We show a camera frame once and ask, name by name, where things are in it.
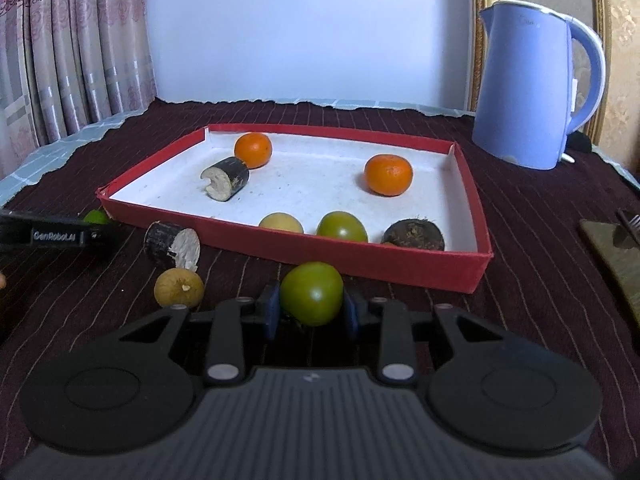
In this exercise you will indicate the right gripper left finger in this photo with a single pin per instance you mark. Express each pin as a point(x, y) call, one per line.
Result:
point(238, 331)

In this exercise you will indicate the pink patterned curtain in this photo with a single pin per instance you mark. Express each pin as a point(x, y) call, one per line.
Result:
point(66, 64)

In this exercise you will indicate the left orange tangerine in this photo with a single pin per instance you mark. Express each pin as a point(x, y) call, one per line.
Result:
point(254, 149)

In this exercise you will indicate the dark maroon striped cloth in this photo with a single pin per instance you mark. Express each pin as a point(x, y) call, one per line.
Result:
point(542, 283)

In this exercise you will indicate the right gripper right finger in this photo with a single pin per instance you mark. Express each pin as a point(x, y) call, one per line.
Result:
point(387, 332)

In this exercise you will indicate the gold mirror frame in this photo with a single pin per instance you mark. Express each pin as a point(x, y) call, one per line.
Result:
point(482, 35)

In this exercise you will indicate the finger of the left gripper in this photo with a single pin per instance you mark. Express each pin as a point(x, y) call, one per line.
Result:
point(16, 219)

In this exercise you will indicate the black sugarcane piece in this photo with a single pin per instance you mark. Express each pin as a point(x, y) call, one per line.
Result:
point(225, 178)
point(172, 246)

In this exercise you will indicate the green cut fruit piece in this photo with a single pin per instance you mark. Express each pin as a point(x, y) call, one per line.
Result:
point(97, 216)

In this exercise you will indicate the blue electric kettle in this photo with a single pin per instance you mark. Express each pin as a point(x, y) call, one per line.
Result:
point(530, 90)

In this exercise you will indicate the orange tangerine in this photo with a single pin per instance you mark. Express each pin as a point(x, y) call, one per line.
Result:
point(254, 149)
point(388, 175)

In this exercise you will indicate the yellow-brown round fruit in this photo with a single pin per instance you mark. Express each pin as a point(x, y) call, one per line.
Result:
point(281, 221)
point(179, 286)

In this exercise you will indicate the green round fruit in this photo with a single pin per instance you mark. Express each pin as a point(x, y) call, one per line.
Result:
point(312, 293)
point(342, 225)

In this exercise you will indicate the dark brown water chestnut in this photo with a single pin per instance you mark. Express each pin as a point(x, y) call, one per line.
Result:
point(415, 233)

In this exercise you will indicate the right orange tangerine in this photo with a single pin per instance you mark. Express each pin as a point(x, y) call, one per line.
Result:
point(388, 175)

